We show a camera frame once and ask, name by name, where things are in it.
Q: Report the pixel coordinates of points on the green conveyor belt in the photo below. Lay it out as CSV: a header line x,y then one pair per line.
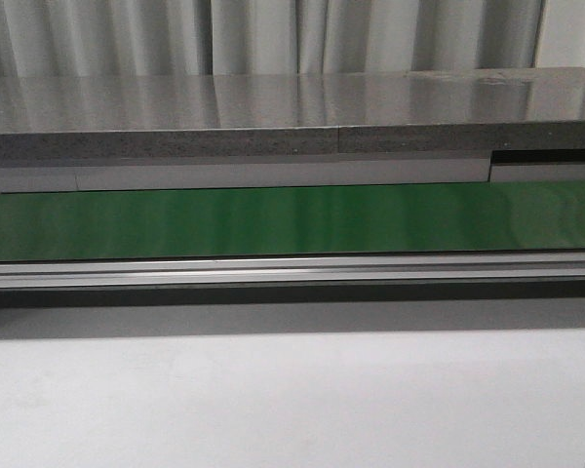
x,y
400,218

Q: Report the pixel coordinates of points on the white curtain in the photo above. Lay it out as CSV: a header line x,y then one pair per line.
x,y
143,38

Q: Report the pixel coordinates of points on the aluminium conveyor frame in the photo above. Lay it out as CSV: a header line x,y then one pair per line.
x,y
281,279

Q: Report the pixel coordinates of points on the grey stone counter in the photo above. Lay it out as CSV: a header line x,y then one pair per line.
x,y
62,134

